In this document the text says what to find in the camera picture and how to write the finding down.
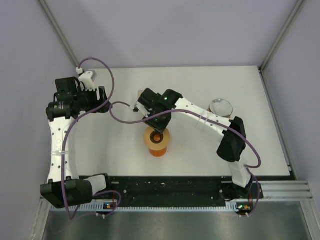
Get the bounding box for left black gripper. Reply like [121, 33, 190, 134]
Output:
[73, 86, 112, 114]

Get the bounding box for orange filter box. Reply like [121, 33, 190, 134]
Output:
[137, 89, 148, 106]

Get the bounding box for orange liquid glass flask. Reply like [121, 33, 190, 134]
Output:
[149, 134, 167, 158]

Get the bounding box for wooden dripper holder ring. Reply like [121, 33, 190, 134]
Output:
[207, 106, 233, 121]

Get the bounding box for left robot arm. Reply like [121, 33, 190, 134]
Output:
[40, 74, 114, 209]

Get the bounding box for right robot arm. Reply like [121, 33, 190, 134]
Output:
[134, 88, 252, 198]

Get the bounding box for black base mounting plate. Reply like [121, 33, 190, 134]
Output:
[95, 176, 264, 207]

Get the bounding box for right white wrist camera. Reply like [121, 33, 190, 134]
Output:
[130, 101, 145, 113]

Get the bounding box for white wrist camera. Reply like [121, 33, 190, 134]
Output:
[130, 101, 145, 113]
[75, 67, 97, 91]

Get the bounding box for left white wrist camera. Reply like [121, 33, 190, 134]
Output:
[75, 67, 97, 91]

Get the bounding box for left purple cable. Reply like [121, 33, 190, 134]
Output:
[60, 57, 116, 220]

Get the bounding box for left aluminium frame post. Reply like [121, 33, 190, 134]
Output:
[36, 0, 80, 68]

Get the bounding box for aluminium frame post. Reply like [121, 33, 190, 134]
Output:
[258, 0, 306, 74]
[36, 0, 80, 68]

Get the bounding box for right aluminium frame post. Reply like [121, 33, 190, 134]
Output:
[258, 0, 306, 74]

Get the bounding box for grey slotted cable duct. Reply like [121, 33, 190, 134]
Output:
[78, 201, 253, 214]

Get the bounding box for aluminium front rail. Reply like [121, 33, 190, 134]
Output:
[40, 181, 314, 201]

